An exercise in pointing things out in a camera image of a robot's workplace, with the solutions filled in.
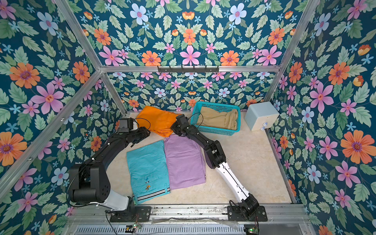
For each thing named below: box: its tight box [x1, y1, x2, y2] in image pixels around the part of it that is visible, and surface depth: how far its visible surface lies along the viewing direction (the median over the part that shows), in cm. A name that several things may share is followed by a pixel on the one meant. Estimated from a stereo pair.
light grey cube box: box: [244, 100, 280, 132], surface depth 104 cm
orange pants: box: [136, 105, 182, 138], surface depth 114 cm
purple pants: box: [164, 135, 207, 190], surface depth 92 cm
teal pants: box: [126, 140, 171, 205], surface depth 88 cm
